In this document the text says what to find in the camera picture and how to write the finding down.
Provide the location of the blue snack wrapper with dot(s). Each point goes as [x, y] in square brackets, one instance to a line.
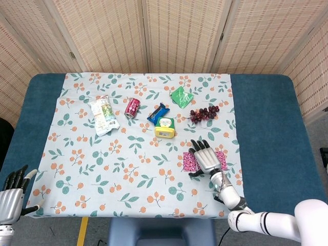
[157, 114]

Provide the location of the blue table cover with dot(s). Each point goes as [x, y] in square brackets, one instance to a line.
[266, 115]

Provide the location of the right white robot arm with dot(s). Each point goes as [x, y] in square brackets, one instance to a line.
[230, 196]

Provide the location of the white black floor object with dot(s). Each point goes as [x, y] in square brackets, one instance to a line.
[325, 157]

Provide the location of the yellow green plastic box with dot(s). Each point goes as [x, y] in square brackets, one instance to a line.
[165, 128]

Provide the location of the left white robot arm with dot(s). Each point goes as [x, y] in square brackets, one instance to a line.
[5, 234]

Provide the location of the green foil packet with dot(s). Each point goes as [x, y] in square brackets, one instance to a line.
[182, 97]

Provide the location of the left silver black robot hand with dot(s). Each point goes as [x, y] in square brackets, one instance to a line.
[10, 205]

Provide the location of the pink patterned packet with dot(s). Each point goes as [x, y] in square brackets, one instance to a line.
[189, 162]

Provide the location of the white crumpled snack bag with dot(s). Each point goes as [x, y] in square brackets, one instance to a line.
[103, 115]

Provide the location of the floral fruit print tablecloth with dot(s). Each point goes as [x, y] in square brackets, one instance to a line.
[143, 179]

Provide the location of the purple grape bunch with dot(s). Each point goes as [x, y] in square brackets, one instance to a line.
[203, 114]

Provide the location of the red soda can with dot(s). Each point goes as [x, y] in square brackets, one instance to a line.
[132, 107]

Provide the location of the black bulky object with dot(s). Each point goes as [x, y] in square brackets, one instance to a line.
[5, 138]

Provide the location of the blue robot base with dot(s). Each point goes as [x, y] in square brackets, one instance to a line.
[161, 230]

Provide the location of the woven folding screen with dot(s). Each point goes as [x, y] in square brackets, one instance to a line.
[179, 33]

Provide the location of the yellow floor tape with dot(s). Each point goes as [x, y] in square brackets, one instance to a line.
[82, 232]

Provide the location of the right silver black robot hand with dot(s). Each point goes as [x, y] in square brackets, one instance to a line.
[207, 160]

